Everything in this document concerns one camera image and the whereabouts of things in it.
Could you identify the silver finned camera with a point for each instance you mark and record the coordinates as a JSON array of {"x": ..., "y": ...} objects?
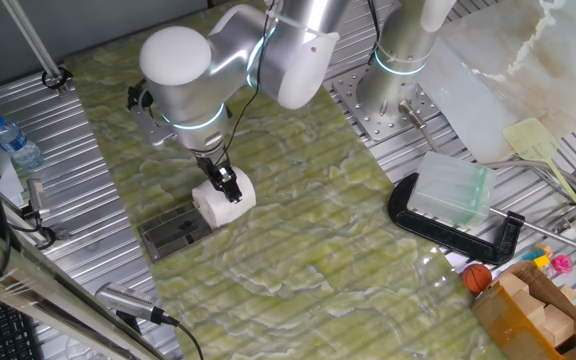
[{"x": 123, "y": 300}]

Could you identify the yellow-green spatula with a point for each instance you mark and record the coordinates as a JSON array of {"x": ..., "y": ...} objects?
[{"x": 530, "y": 140}]

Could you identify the small teal block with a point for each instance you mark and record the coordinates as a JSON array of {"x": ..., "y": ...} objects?
[{"x": 532, "y": 254}]

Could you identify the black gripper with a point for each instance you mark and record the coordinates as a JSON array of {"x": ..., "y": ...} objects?
[{"x": 215, "y": 167}]

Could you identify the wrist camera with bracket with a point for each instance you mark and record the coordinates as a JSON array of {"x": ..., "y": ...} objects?
[{"x": 148, "y": 125}]

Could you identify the small silver camera on mount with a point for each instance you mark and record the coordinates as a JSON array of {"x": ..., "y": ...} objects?
[{"x": 37, "y": 197}]

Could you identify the pink toy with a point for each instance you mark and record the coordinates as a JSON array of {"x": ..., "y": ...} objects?
[{"x": 562, "y": 264}]

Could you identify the small orange basketball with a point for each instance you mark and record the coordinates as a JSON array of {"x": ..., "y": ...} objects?
[{"x": 477, "y": 278}]

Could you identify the aluminium frame beam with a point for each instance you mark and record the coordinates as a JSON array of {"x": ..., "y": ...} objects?
[{"x": 28, "y": 295}]

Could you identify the clear plastic cup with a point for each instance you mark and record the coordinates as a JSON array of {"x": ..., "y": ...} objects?
[{"x": 438, "y": 280}]

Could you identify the translucent plastic box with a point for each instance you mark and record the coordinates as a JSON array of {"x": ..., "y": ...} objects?
[{"x": 450, "y": 190}]

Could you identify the brown cardboard box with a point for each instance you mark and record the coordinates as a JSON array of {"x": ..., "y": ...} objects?
[{"x": 503, "y": 330}]

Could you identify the black C-clamp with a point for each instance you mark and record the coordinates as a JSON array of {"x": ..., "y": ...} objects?
[{"x": 448, "y": 237}]

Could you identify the white toilet paper roll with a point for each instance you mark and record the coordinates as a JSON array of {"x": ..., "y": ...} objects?
[{"x": 218, "y": 210}]

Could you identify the plain wooden block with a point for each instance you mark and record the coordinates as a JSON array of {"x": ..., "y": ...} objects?
[
  {"x": 528, "y": 307},
  {"x": 559, "y": 325},
  {"x": 513, "y": 286}
]

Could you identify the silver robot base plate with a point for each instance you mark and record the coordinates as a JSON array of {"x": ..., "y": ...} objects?
[{"x": 373, "y": 120}]

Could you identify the green marble pattern mat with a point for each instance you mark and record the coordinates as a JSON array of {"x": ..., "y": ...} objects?
[{"x": 293, "y": 225}]

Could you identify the clear water bottle blue cap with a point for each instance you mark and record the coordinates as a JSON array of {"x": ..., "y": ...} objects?
[{"x": 15, "y": 145}]

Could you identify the thin metal stand pole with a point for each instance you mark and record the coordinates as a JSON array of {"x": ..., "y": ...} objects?
[{"x": 28, "y": 35}]

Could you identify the small yellow block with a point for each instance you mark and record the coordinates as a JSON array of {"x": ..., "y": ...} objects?
[{"x": 542, "y": 262}]

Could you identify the white marble pattern sheet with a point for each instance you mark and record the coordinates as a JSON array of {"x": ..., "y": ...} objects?
[{"x": 493, "y": 100}]

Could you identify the white paper sheet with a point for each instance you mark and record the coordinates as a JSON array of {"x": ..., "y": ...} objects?
[{"x": 3, "y": 180}]

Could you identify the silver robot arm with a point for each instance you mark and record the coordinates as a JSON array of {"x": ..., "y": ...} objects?
[{"x": 188, "y": 100}]

